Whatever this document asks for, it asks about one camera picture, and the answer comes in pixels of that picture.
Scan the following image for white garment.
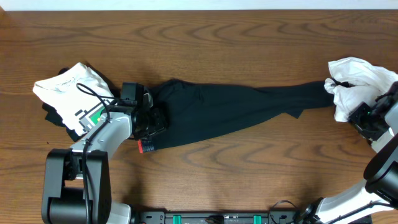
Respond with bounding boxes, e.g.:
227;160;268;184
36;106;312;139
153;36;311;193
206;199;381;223
324;57;397;122

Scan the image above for black leggings red waistband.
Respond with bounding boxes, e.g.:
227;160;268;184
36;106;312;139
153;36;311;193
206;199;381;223
138;80;333;153

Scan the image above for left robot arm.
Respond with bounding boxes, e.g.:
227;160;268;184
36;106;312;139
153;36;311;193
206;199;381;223
42;106;167;223

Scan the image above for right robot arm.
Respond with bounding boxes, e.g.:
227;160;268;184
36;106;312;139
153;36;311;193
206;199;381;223
302;96;397;223

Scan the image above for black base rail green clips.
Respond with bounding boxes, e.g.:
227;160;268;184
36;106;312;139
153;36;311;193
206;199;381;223
138;211;373;224

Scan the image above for black looped base cable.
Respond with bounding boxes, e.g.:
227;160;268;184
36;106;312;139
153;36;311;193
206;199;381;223
267;200;299;224

